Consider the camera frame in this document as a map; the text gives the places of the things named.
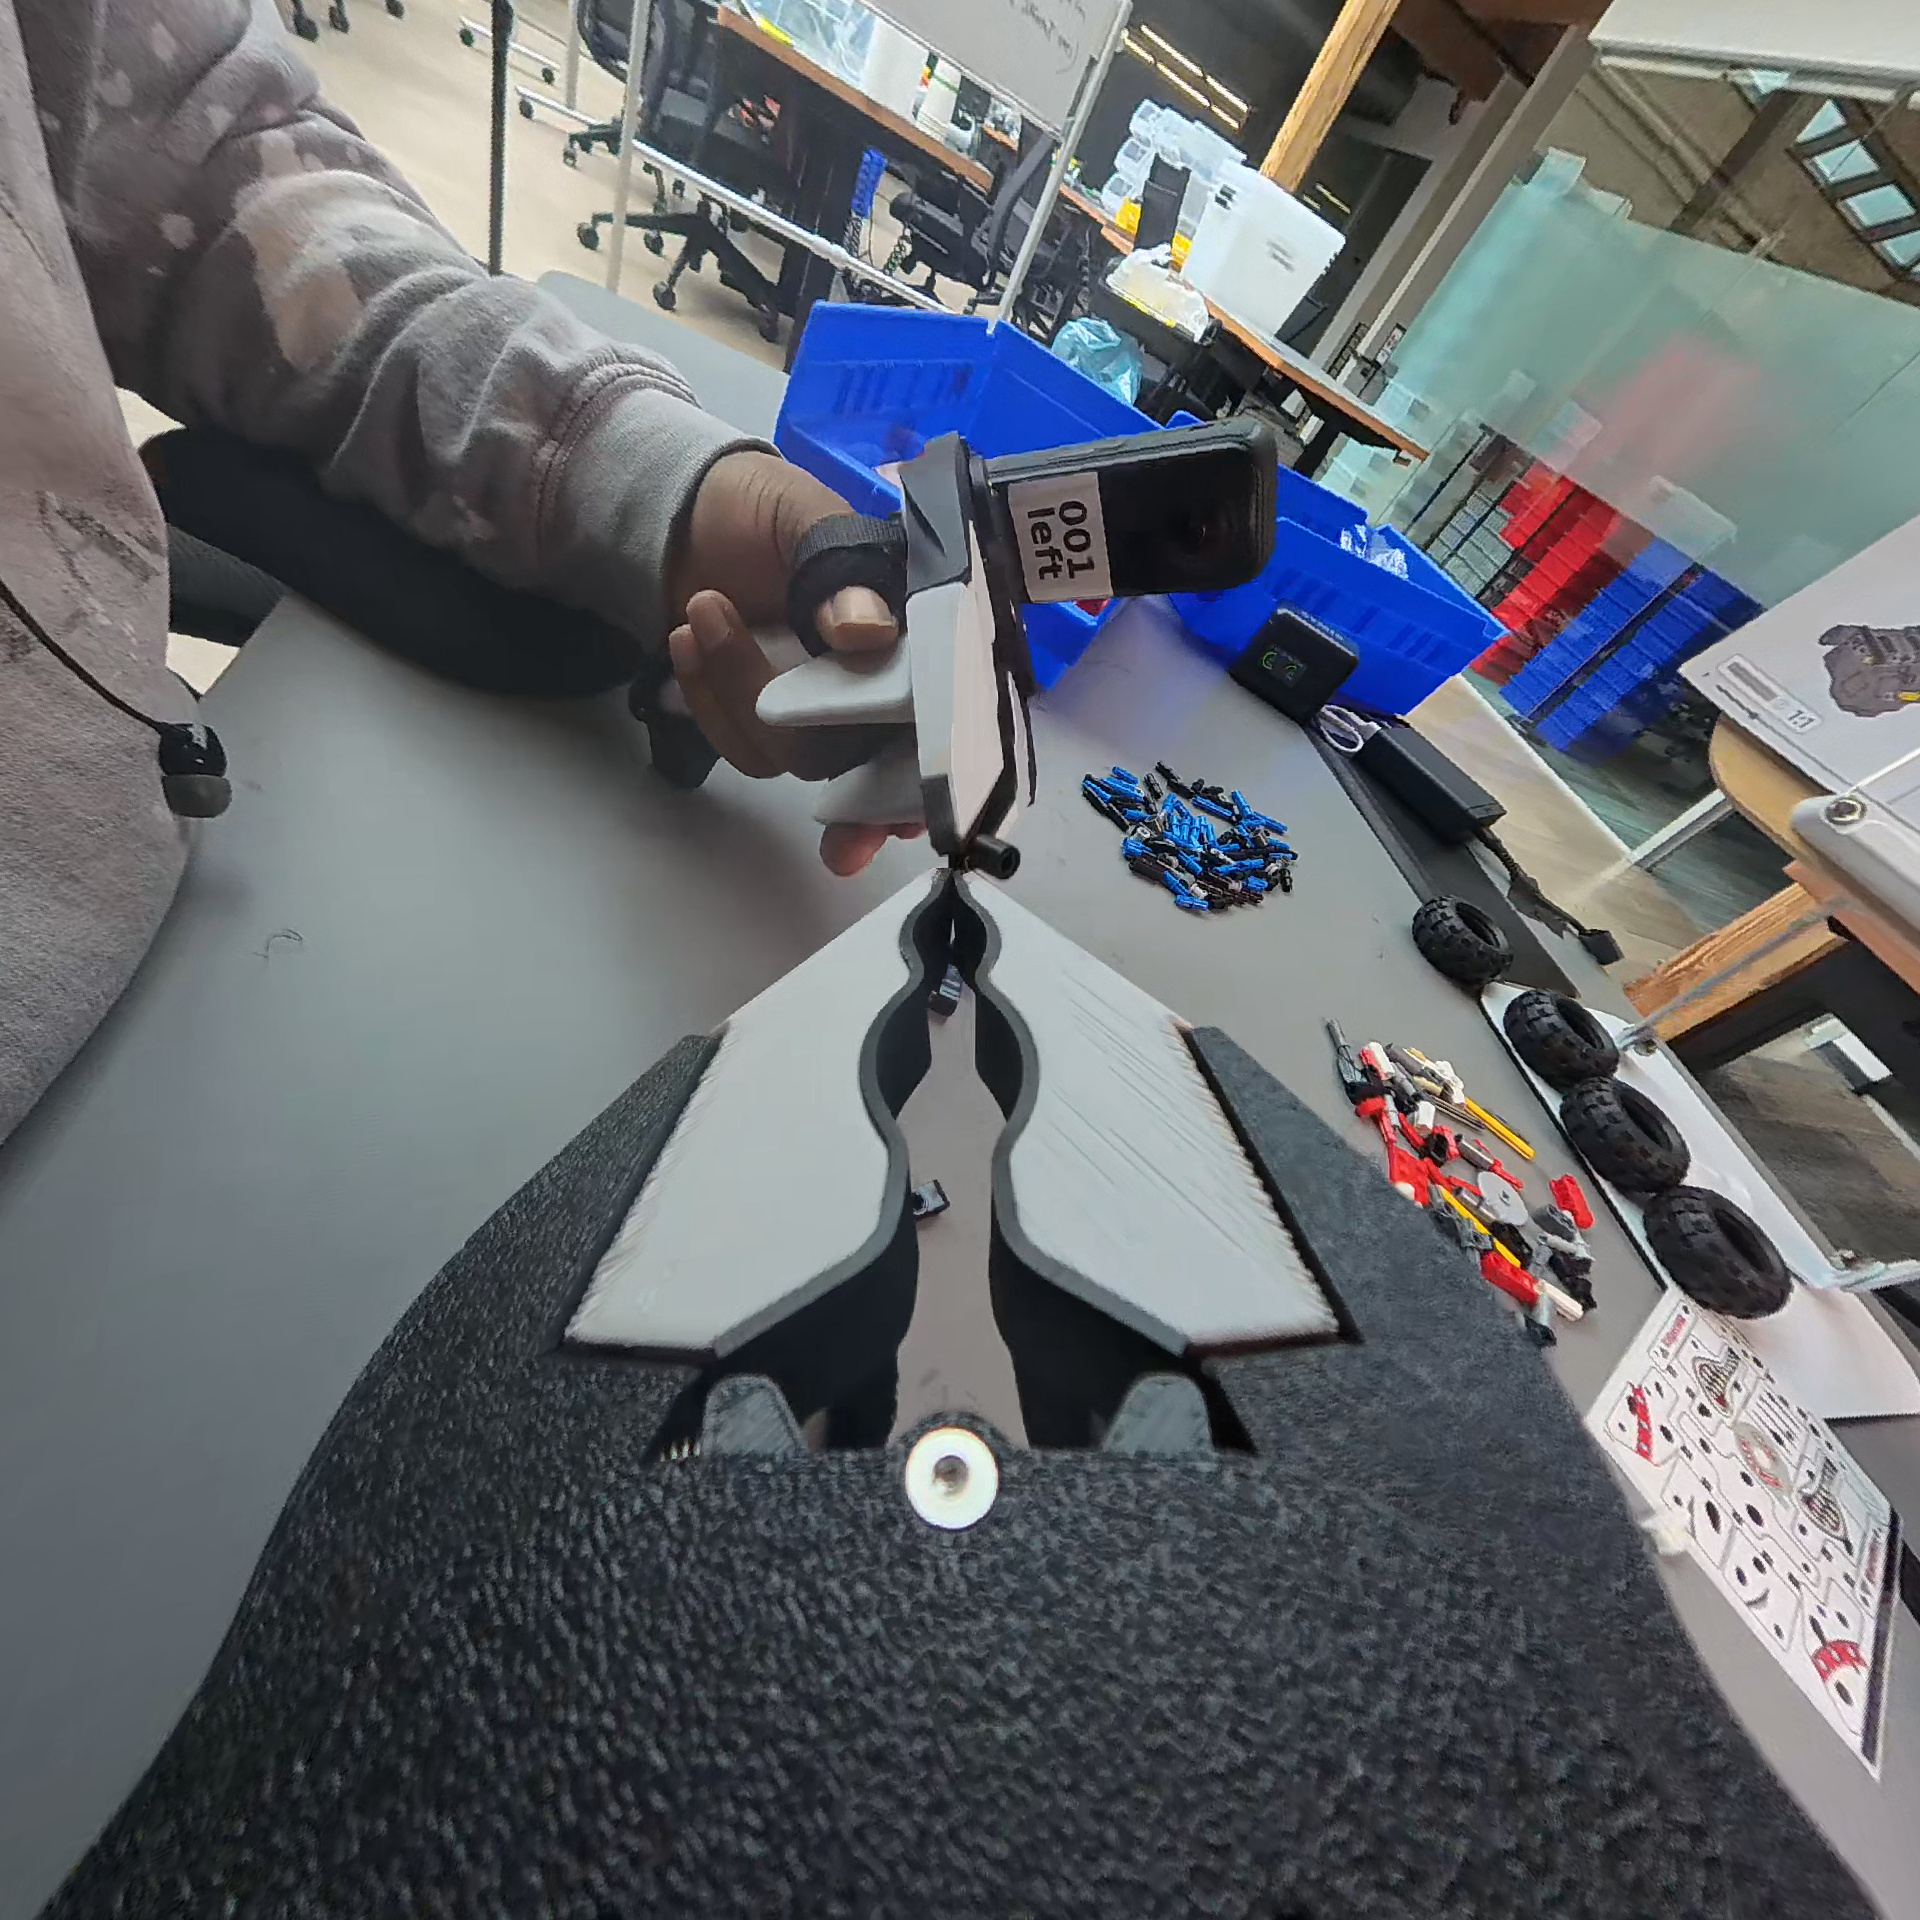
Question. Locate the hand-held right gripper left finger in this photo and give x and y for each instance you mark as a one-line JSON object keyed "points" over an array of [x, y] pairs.
{"points": [[749, 1155]]}

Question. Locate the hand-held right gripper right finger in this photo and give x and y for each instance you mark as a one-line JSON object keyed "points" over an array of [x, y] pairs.
{"points": [[1155, 1171]]}

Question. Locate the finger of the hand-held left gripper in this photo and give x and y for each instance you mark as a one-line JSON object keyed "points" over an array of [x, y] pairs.
{"points": [[960, 720], [1027, 720]]}

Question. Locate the person's left forearm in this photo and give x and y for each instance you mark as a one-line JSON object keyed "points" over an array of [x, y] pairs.
{"points": [[493, 375]]}

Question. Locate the grey desk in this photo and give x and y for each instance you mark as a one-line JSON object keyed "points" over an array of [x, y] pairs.
{"points": [[450, 975]]}

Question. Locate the person's left hand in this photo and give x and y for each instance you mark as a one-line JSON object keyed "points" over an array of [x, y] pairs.
{"points": [[749, 524]]}

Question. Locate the blue plastic bag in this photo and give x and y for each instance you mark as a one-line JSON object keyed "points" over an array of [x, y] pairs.
{"points": [[1098, 360]]}

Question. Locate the black device with green display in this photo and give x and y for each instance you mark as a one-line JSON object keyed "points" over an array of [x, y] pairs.
{"points": [[1290, 657]]}

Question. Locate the pile of blue black pins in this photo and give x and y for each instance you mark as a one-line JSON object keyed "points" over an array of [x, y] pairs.
{"points": [[1201, 839]]}

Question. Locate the blue plastic bin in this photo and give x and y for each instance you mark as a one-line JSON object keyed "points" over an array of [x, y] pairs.
{"points": [[1411, 600], [885, 375]]}

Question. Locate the white storage box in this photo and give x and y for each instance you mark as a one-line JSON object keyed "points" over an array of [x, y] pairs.
{"points": [[1266, 234]]}

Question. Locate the pile of mixed building parts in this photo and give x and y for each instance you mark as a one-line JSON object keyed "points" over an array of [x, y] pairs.
{"points": [[1464, 1184]]}

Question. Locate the black office chair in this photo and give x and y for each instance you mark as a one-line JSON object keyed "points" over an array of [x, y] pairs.
{"points": [[974, 225], [674, 181]]}

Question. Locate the black toy tyre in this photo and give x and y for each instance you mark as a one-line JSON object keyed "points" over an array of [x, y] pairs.
{"points": [[1560, 1039], [1717, 1252], [1625, 1136], [1459, 940]]}

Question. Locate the black power adapter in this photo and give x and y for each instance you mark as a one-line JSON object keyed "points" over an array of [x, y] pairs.
{"points": [[1433, 779]]}

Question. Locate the wooden pillar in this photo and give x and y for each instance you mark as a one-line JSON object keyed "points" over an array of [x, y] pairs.
{"points": [[1329, 89]]}

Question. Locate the stack of red blue bins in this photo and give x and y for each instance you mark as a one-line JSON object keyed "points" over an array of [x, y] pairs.
{"points": [[1588, 600]]}

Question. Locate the whiteboard on stand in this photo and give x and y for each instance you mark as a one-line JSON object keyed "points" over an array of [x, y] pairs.
{"points": [[1035, 44]]}

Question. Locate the frosted glass partition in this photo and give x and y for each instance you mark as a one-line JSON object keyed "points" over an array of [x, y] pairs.
{"points": [[1621, 330]]}

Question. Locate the long wooden workbench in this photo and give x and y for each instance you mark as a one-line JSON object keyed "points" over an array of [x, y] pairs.
{"points": [[840, 75]]}

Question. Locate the wooden edged side table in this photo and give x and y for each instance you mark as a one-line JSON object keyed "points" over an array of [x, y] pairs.
{"points": [[1724, 960]]}

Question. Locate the instruction booklet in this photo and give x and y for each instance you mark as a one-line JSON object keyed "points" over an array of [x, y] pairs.
{"points": [[1829, 661]]}

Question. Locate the white sticker sheet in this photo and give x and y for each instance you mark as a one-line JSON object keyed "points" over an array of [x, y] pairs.
{"points": [[1756, 1499]]}

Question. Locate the white booklet stand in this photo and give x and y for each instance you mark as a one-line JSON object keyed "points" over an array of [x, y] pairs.
{"points": [[1868, 855]]}

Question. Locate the person's grey hoodie torso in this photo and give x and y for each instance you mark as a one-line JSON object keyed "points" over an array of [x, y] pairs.
{"points": [[76, 749]]}

